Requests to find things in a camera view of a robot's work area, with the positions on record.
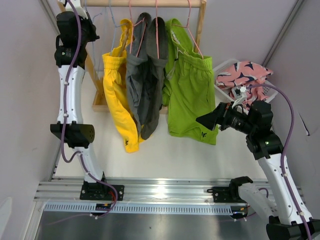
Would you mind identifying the pink shark print shorts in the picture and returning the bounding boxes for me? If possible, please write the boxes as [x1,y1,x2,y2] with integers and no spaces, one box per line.
[215,60,273,108]

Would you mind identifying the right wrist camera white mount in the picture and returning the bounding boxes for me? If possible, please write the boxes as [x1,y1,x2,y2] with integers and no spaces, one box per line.
[231,85,249,109]

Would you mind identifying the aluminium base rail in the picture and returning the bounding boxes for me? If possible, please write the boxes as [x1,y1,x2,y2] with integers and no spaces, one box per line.
[33,176,230,205]

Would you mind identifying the lime green shorts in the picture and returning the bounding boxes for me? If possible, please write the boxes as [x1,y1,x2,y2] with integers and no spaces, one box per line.
[162,18,218,145]

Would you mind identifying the wooden clothes rack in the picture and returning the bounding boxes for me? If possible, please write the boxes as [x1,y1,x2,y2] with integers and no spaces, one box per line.
[81,0,199,112]

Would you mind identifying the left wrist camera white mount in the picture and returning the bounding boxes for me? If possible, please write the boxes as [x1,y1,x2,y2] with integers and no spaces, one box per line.
[57,0,89,19]

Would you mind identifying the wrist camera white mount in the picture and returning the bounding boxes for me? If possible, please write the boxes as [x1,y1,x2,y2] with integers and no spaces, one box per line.
[57,0,89,19]
[231,85,249,109]

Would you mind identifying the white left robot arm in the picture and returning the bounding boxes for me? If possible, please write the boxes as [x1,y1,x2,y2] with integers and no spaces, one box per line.
[50,10,125,201]

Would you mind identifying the grey shorts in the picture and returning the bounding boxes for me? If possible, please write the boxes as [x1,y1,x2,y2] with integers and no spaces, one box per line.
[125,15,169,140]

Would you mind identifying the light blue wire hanger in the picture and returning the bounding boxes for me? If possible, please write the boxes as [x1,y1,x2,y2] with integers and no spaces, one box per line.
[108,0,132,57]
[84,0,104,73]

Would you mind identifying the yellow shorts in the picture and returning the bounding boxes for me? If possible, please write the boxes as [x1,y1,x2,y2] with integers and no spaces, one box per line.
[102,18,143,153]

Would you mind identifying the white plastic basket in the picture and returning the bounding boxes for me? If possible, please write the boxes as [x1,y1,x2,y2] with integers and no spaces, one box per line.
[213,58,278,103]

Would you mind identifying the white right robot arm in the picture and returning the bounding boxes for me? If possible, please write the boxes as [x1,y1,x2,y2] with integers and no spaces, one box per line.
[196,100,320,240]

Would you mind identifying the pink wire hanger middle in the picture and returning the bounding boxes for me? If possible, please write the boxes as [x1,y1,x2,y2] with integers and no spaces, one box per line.
[155,0,160,59]

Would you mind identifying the pink wire hanger left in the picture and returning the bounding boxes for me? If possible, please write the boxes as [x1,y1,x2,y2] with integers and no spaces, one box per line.
[128,12,151,57]

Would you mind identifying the slotted cable duct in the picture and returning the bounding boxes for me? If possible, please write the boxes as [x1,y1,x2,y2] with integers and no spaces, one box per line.
[44,202,233,216]

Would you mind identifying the pink wire hanger right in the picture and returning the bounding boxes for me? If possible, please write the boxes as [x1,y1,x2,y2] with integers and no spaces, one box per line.
[175,0,207,59]

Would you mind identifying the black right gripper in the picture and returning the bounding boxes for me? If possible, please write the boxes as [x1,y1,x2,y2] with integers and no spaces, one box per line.
[196,101,256,135]

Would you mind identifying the pink wire hanger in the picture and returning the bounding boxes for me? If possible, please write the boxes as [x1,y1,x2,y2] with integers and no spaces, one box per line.
[155,0,160,59]
[128,12,151,57]
[175,0,207,59]

